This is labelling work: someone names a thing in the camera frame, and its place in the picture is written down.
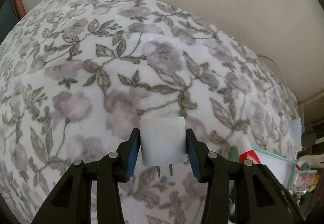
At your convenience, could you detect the clear plastic cup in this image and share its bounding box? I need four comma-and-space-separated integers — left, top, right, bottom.
292, 170, 317, 195

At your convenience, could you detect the teal white cardboard tray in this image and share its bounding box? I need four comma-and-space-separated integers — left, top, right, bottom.
227, 145, 297, 189

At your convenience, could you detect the floral grey white blanket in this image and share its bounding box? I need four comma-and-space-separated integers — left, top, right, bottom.
1, 0, 298, 223

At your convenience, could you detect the white power strip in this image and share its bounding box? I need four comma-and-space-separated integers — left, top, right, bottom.
292, 117, 303, 152

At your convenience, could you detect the red stain remover bottle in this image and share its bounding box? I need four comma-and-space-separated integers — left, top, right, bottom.
236, 136, 261, 164

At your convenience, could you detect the white charger plug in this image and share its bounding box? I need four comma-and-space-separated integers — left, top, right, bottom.
140, 117, 187, 176

